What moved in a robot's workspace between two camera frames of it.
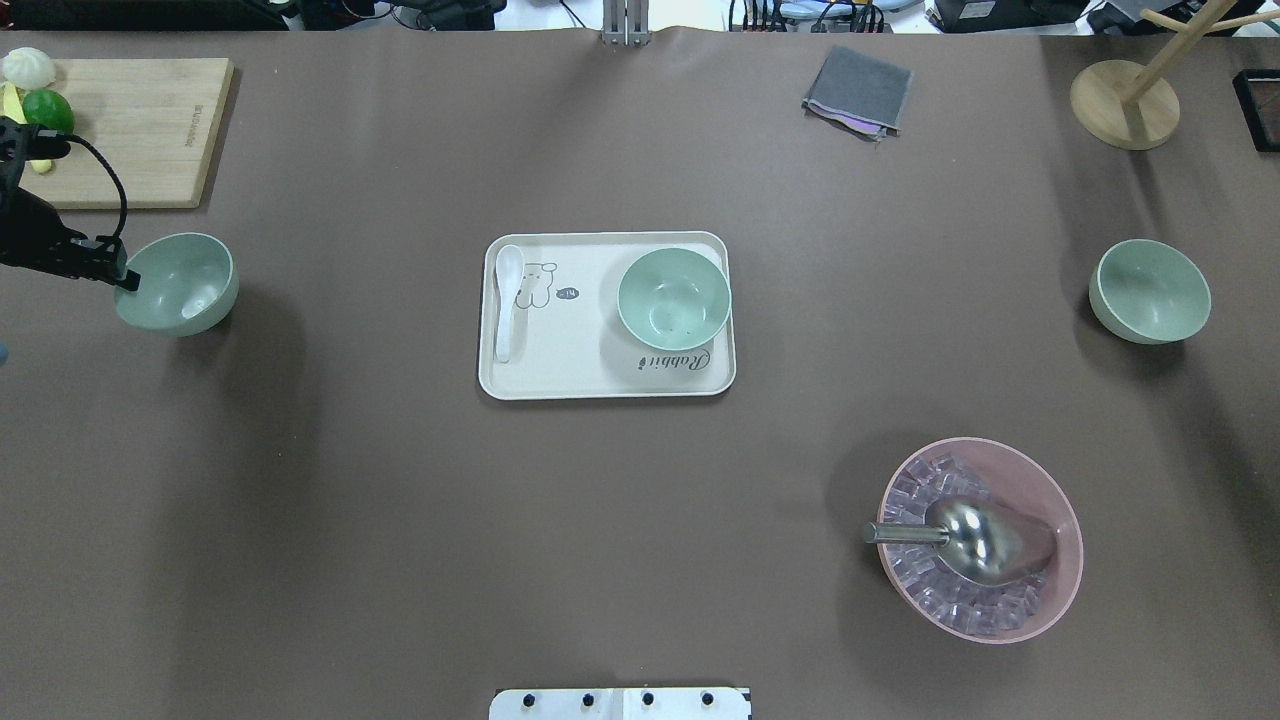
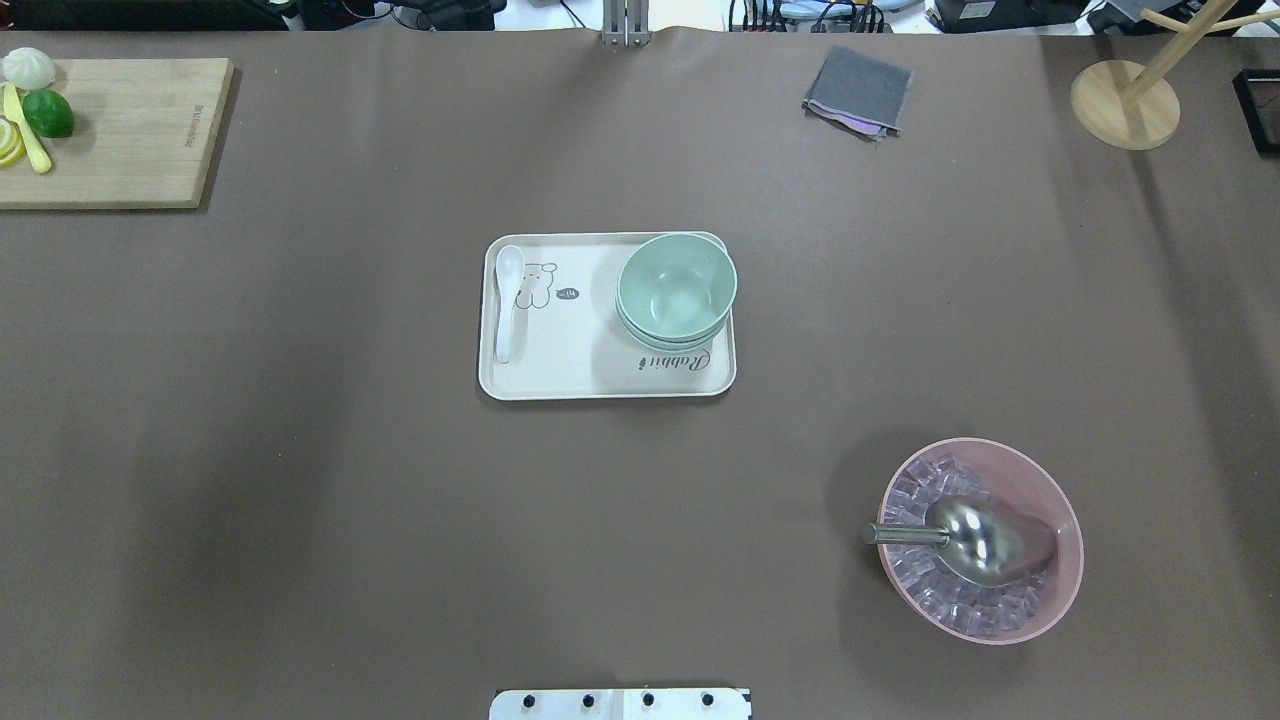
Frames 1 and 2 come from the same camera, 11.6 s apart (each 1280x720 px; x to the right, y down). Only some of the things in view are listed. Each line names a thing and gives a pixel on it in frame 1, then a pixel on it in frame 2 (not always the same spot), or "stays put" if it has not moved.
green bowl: x=188 y=284 to x=677 y=339
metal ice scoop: x=985 y=542 stays put
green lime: x=50 y=109 stays put
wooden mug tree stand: x=1124 y=103 stays put
